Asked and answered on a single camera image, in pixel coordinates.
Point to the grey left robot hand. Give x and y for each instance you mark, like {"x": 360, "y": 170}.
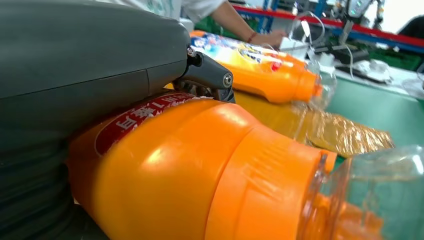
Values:
{"x": 82, "y": 59}

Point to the orange detergent bottle clear cap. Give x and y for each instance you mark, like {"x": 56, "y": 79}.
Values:
{"x": 198, "y": 172}
{"x": 265, "y": 79}

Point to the person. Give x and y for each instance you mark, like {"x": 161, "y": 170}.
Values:
{"x": 198, "y": 8}

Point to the red metal beam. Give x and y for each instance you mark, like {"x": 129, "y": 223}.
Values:
{"x": 381, "y": 34}

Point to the white table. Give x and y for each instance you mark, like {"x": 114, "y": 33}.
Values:
{"x": 397, "y": 76}

